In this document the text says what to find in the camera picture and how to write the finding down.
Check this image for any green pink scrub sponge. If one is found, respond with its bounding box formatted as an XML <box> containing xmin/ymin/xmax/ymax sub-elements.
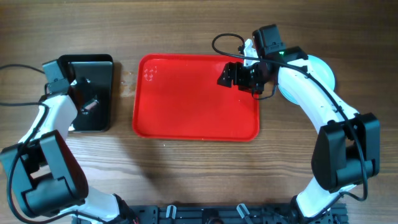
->
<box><xmin>81</xmin><ymin>98</ymin><xmax>99</xmax><ymax>114</ymax></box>

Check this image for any white plate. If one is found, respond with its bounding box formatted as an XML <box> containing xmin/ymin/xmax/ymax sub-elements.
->
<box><xmin>278</xmin><ymin>55</ymin><xmax>336</xmax><ymax>105</ymax></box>

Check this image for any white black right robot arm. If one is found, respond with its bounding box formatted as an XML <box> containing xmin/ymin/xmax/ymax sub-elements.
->
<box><xmin>217</xmin><ymin>47</ymin><xmax>380</xmax><ymax>223</ymax></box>

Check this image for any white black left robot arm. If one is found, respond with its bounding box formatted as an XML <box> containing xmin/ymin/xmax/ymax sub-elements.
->
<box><xmin>1</xmin><ymin>78</ymin><xmax>136</xmax><ymax>223</ymax></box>

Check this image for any black rectangular water tray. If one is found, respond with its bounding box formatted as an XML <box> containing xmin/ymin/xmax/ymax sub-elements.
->
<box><xmin>59</xmin><ymin>54</ymin><xmax>114</xmax><ymax>132</ymax></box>

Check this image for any red plastic tray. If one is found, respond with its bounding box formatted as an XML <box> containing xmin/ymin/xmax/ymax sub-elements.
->
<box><xmin>132</xmin><ymin>54</ymin><xmax>260</xmax><ymax>142</ymax></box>

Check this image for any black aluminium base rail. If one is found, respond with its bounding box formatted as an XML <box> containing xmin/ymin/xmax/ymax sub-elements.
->
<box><xmin>72</xmin><ymin>202</ymin><xmax>348</xmax><ymax>224</ymax></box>

